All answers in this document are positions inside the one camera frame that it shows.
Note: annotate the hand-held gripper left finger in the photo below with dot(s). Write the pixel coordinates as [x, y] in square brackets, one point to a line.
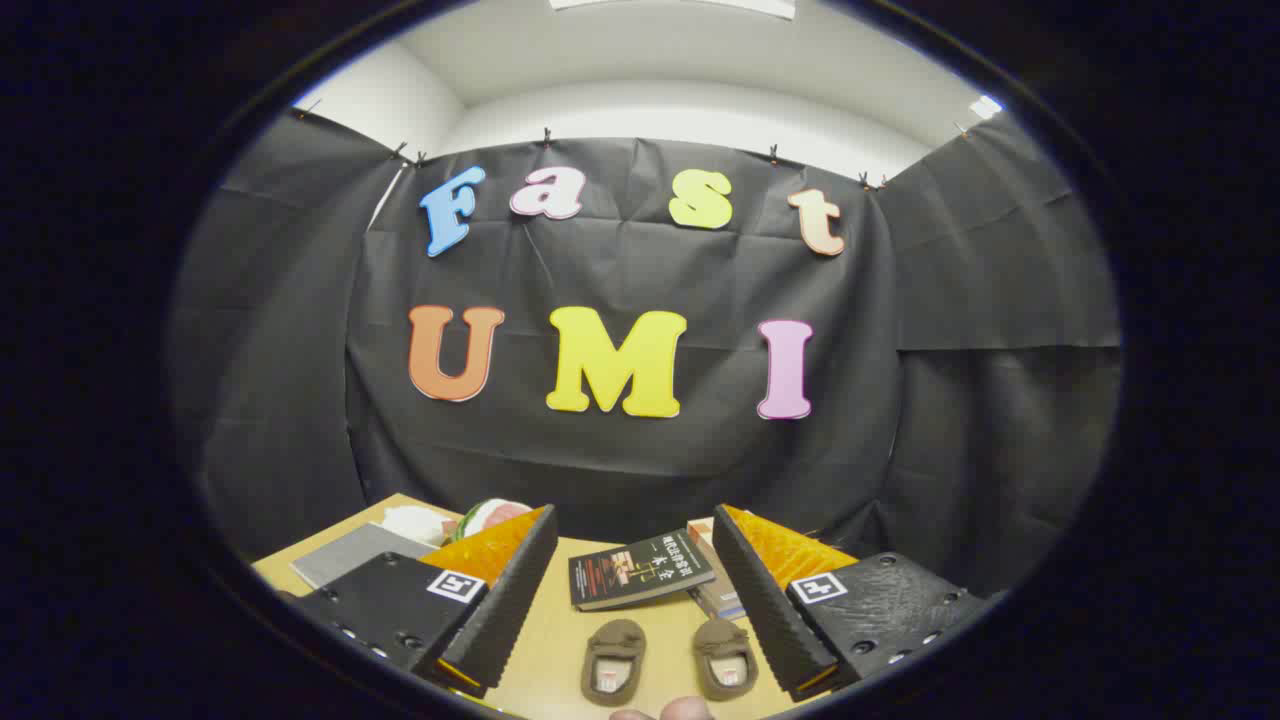
[505, 610]

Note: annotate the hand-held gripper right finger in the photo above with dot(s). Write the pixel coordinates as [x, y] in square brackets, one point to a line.
[765, 610]

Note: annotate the brown fuzzy shoe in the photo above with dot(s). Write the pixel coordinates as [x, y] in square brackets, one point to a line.
[612, 640]
[722, 640]

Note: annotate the grey fabric storage box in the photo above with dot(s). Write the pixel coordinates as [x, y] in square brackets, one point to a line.
[350, 555]

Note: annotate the cream thick book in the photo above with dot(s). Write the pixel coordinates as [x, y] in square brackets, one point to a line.
[717, 598]

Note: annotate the watermelon slice plush toy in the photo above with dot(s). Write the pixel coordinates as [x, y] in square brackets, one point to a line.
[490, 515]

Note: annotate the white plush toy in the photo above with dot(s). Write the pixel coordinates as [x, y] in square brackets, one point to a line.
[415, 525]

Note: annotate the black cover book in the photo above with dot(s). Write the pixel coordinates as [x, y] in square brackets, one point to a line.
[640, 570]

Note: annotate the ceiling light panel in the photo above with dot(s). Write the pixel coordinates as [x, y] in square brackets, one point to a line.
[670, 5]

